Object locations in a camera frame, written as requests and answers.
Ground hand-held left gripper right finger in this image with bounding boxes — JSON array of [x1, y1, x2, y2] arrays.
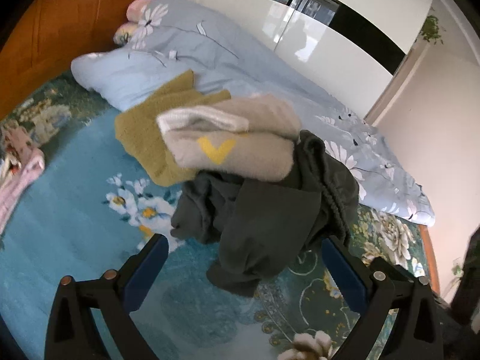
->
[[321, 235, 445, 360]]

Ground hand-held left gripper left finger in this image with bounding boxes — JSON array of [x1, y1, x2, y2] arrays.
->
[[44, 233, 170, 360]]

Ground dark grey-green pants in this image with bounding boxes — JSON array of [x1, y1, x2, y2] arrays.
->
[[170, 129, 361, 298]]

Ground teal floral blanket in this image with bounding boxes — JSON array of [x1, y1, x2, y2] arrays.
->
[[0, 69, 432, 360]]

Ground dark blurry object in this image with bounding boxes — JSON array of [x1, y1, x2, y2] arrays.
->
[[449, 225, 480, 326]]

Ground olive yellow knitted sweater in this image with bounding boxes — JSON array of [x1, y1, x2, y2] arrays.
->
[[114, 69, 233, 187]]

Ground beige sweater with yellow mark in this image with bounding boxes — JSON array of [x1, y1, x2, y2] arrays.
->
[[157, 94, 303, 181]]

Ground pink knitted cloth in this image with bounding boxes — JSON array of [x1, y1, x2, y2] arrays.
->
[[0, 122, 46, 234]]

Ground light blue floral quilt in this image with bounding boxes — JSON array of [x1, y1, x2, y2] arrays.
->
[[70, 0, 437, 228]]

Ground white wardrobe with black stripe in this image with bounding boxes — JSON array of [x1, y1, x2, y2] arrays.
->
[[170, 0, 434, 121]]

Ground floral pillow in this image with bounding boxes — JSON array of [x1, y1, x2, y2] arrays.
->
[[113, 22, 133, 46]]

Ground green hanging plant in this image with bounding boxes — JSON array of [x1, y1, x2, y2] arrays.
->
[[418, 15, 445, 46]]

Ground wooden headboard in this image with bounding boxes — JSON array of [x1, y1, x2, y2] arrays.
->
[[0, 0, 173, 121]]

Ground pink pillow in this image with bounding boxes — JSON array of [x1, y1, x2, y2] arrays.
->
[[127, 0, 151, 22]]

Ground wooden bed frame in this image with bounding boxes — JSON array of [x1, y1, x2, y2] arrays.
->
[[418, 224, 442, 294]]

